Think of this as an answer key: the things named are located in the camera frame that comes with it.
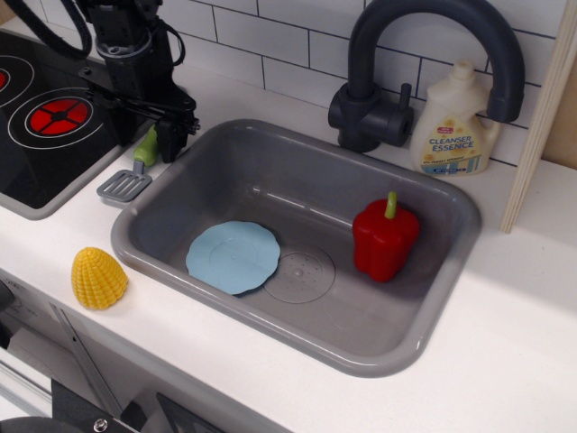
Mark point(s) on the black toy stove top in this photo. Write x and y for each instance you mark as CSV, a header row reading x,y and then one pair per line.
x,y
53,137

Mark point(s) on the red toy bell pepper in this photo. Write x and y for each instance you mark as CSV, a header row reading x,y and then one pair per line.
x,y
384,234

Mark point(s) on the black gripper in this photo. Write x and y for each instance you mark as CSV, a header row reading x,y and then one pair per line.
x,y
135,90

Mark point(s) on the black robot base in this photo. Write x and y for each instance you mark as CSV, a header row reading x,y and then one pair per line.
x,y
72,413

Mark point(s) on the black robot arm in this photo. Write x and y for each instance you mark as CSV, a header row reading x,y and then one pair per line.
x,y
127,29

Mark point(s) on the light wooden side panel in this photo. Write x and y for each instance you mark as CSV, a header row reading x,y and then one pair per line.
x,y
556,77

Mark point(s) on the grey plastic sink basin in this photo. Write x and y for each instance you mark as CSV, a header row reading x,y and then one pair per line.
x,y
307,193

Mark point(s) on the grey spatula green handle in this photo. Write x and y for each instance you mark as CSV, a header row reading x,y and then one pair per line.
x,y
126,185

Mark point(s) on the cream cleanser bottle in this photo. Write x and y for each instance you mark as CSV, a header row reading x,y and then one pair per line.
x,y
449,138

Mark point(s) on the dark grey faucet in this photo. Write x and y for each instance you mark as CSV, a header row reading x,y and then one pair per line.
x,y
365,118

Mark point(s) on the light blue plate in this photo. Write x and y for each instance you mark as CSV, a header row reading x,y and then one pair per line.
x,y
234,257

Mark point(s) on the yellow toy corn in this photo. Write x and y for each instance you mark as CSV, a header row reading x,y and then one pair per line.
x,y
98,281

